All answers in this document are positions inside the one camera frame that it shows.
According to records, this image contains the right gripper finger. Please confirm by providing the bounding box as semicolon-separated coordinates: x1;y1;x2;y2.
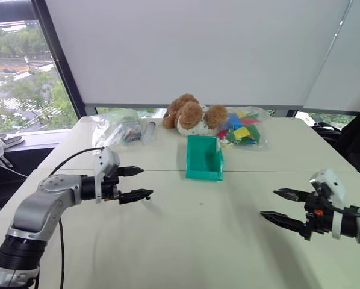
259;211;307;234
272;188;312;204

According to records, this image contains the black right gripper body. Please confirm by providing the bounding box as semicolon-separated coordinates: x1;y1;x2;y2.
300;186;334;241

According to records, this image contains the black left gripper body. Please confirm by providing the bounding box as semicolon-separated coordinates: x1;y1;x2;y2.
101;166;123;202

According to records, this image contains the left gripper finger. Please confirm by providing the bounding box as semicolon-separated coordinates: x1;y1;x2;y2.
119;188;155;206
119;166;145;178

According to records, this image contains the clear plastic tube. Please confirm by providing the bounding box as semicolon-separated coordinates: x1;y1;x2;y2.
141;120;157;146

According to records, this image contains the clear bag of small parts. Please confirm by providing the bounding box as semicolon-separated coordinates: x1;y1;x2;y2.
91;108;143;148

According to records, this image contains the green plastic bin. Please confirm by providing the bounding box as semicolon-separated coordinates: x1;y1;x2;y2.
184;135;225;182

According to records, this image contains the clear bag of coloured pieces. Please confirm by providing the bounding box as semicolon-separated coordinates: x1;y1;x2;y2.
211;105;273;151

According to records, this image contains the brown white plush dog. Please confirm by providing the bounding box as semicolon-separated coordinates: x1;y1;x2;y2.
161;93;229;138

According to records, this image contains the dark equipment beside table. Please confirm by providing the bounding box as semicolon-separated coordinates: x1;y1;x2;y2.
0;150;29;223

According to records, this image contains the wide white roller blind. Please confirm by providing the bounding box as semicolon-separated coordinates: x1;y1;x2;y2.
44;0;354;110

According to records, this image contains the narrow white roller blind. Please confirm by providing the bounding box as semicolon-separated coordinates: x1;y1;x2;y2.
302;0;360;116

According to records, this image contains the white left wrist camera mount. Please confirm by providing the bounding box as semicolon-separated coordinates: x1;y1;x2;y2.
93;146;121;204

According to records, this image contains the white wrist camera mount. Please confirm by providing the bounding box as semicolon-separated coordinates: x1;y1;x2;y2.
308;167;346;240
93;146;121;204

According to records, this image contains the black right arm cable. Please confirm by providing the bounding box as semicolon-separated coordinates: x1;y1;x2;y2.
318;186;360;217

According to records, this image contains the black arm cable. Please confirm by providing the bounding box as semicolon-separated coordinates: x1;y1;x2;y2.
47;146;107;289
318;186;360;217

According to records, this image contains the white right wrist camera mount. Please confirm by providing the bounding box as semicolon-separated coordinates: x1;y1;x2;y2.
308;167;346;240

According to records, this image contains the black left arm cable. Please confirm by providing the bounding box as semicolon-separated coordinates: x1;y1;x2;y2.
47;146;107;289

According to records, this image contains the black window frame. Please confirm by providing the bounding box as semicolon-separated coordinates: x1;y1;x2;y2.
0;0;88;120

